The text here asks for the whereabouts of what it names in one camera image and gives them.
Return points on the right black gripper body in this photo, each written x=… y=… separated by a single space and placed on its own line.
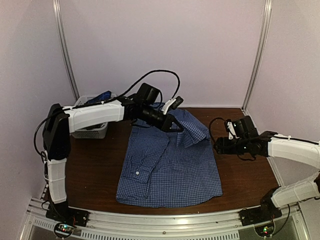
x=226 y=149

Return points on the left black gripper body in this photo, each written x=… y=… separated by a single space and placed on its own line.
x=166 y=122

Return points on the blue plaid long sleeve shirt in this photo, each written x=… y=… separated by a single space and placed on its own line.
x=169 y=169

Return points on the white plastic laundry basket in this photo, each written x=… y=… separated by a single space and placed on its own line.
x=97 y=131

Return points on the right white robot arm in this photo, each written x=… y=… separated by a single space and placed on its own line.
x=244 y=138

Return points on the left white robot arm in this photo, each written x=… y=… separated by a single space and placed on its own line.
x=63 y=121

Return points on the dark blue plaid shirt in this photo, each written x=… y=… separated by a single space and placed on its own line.
x=101 y=97

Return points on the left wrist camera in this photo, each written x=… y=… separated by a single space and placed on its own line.
x=171 y=104

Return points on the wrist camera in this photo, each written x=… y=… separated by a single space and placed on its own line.
x=230 y=129
x=171 y=104

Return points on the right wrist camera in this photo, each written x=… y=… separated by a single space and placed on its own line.
x=230 y=129

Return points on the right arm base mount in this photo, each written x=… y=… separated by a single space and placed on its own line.
x=263 y=218

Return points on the aluminium front rail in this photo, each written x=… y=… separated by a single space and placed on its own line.
x=224 y=225

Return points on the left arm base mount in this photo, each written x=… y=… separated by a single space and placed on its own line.
x=67 y=218

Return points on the right aluminium frame post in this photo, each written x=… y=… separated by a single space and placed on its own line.
x=263 y=36

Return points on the aluminium frame post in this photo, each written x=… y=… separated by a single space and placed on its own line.
x=263 y=36
x=64 y=48

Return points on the left aluminium frame post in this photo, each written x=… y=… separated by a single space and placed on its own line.
x=64 y=48

